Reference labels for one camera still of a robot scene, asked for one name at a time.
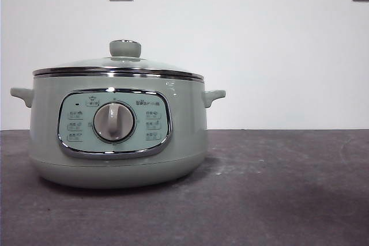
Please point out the pale green electric cooking pot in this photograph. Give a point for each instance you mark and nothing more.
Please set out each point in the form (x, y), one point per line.
(187, 119)

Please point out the glass lid with green knob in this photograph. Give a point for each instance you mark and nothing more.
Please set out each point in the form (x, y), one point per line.
(124, 47)

